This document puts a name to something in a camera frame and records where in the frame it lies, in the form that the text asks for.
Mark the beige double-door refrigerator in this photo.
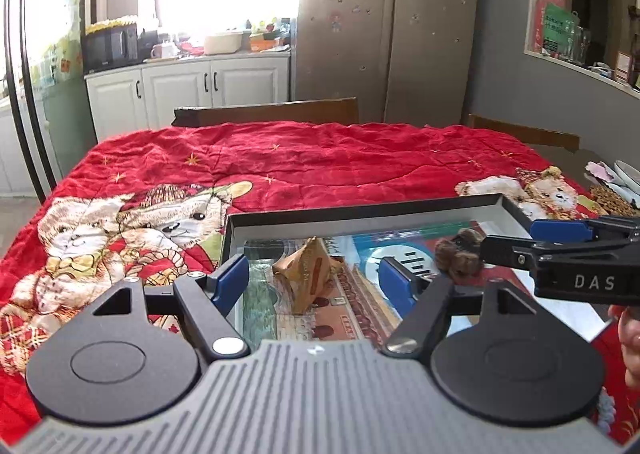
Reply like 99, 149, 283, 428
292, 0, 477, 128

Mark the person's right hand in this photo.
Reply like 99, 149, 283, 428
608, 305, 640, 390

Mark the black shallow box tray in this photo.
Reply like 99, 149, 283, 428
224, 194, 536, 348

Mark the wooden bead trivet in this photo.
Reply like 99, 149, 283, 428
589, 185, 639, 218

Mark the white plate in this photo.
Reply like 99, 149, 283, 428
614, 160, 640, 194

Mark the brown paper pyramid packet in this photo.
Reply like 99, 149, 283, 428
272, 237, 340, 314

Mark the red quilted blanket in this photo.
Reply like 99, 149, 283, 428
0, 120, 640, 447

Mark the black microwave oven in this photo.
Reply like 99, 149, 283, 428
82, 24, 140, 73

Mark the white wall shelf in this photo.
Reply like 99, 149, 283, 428
524, 0, 639, 98

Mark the pink cloth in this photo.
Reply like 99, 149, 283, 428
585, 161, 620, 183

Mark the white mug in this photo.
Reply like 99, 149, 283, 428
150, 41, 179, 59

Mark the white plastic basin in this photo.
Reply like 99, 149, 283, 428
203, 31, 243, 56

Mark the wooden chair at right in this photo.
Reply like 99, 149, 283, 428
466, 114, 580, 153

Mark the white kitchen cabinet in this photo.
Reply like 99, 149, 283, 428
85, 50, 291, 142

